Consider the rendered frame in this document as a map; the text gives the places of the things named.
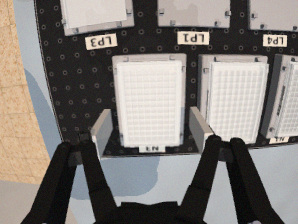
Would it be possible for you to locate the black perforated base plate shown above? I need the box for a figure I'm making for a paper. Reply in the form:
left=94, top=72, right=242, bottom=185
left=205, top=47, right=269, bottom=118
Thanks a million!
left=34, top=0, right=298, bottom=158

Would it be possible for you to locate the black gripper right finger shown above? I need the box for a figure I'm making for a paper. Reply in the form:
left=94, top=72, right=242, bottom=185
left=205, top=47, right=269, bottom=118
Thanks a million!
left=171, top=107, right=285, bottom=224

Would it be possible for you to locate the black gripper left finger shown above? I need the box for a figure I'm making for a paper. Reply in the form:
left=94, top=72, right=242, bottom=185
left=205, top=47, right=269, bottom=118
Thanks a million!
left=20, top=109, right=125, bottom=224

